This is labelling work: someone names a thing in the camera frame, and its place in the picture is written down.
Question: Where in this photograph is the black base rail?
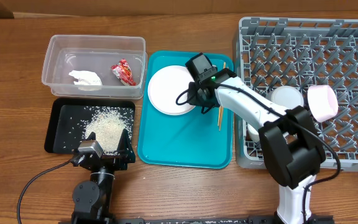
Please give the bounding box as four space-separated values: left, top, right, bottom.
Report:
116 214 335 224

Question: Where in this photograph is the white cup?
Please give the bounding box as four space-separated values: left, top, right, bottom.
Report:
247 124 260 142

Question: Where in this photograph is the red snack wrapper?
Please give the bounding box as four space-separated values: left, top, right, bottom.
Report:
111 58 136 86

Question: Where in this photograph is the grey bowl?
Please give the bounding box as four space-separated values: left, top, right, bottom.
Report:
266 86 305 109

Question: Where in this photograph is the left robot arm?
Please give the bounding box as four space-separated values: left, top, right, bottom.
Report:
16 129 135 224

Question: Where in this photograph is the grey dishwasher rack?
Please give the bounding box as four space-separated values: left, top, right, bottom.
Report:
232 17 358 172

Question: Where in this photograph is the teal serving tray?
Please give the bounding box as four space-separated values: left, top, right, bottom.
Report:
135 49 235 169

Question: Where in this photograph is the pile of rice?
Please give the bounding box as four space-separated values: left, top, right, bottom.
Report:
63 106 135 155

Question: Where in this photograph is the clear plastic bin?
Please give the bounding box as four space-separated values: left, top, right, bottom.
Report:
42 35 147 99

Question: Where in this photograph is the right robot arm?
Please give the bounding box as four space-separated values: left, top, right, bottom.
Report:
137 66 327 223

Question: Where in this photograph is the small pink bowl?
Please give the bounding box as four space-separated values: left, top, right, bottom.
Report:
307 85 339 123

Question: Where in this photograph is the large white plate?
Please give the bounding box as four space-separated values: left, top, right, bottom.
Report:
147 65 195 116

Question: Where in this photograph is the black tray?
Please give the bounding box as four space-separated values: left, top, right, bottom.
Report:
44 98 135 155

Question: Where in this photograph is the wooden chopstick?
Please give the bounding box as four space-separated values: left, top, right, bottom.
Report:
216 62 227 127
218 62 226 131

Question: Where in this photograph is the white napkin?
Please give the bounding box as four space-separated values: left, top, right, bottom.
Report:
69 70 103 91

